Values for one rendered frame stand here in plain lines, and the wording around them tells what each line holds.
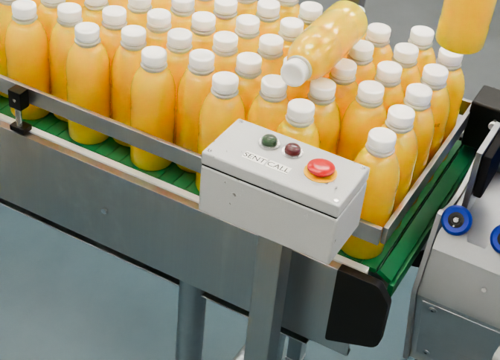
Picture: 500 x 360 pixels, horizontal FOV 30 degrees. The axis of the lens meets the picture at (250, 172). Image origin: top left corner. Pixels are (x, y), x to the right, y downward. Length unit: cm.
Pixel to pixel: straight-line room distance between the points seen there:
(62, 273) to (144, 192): 119
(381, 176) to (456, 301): 25
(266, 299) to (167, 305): 122
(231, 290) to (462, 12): 56
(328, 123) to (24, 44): 51
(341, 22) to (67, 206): 57
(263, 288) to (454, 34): 45
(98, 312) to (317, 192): 144
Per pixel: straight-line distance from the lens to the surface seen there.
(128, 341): 247
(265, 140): 124
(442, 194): 157
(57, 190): 162
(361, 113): 140
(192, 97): 143
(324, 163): 121
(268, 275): 133
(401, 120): 134
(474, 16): 133
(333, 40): 139
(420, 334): 157
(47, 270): 267
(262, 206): 122
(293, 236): 122
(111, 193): 154
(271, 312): 137
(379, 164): 130
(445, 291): 145
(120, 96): 152
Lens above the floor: 181
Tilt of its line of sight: 37 degrees down
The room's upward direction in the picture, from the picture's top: 6 degrees clockwise
